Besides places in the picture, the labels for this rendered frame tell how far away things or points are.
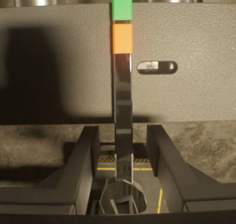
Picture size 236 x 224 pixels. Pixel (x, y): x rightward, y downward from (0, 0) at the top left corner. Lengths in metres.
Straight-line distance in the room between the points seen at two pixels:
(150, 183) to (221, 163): 0.78
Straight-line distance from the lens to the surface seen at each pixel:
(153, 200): 1.42
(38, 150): 1.66
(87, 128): 0.16
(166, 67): 0.44
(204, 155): 1.73
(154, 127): 0.15
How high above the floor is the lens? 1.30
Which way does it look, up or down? 74 degrees down
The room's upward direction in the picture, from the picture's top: 179 degrees clockwise
